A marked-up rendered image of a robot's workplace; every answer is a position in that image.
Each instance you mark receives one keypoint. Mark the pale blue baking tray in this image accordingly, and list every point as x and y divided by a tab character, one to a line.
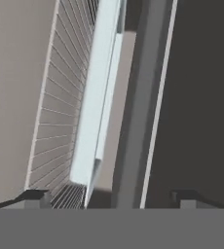
93	107

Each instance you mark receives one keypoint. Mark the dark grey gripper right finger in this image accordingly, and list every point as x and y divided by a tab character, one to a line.
187	200

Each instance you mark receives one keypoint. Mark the dark oven door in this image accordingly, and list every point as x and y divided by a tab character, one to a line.
201	97

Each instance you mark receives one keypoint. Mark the grey oven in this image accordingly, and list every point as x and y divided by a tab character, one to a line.
133	129

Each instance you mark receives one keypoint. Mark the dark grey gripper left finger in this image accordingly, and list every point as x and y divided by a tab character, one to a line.
36	199

